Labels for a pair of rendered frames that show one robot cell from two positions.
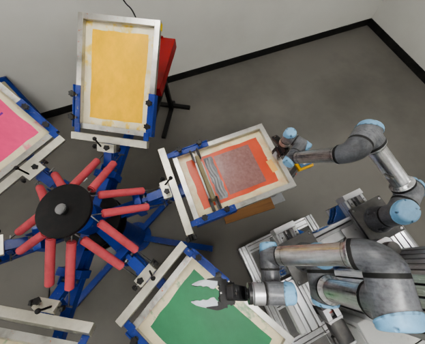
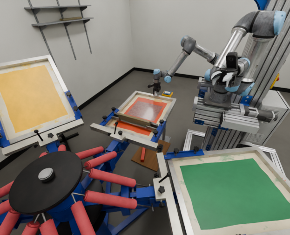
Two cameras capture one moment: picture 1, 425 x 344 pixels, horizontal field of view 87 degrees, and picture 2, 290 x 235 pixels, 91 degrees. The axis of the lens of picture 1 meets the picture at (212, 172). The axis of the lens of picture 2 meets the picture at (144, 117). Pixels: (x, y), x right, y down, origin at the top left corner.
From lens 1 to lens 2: 1.00 m
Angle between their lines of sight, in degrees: 37
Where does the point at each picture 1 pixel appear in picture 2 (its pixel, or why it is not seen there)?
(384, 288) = (262, 15)
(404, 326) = (281, 12)
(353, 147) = (189, 41)
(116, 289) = not seen: outside the picture
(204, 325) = (223, 187)
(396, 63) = not seen: hidden behind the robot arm
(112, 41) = (16, 76)
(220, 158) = (131, 112)
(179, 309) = (201, 196)
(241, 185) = (154, 114)
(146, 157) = not seen: hidden behind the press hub
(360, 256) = (243, 21)
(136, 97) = (54, 100)
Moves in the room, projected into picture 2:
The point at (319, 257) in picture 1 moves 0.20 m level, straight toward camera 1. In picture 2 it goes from (232, 42) to (221, 48)
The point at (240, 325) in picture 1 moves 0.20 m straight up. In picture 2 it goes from (235, 167) to (246, 151)
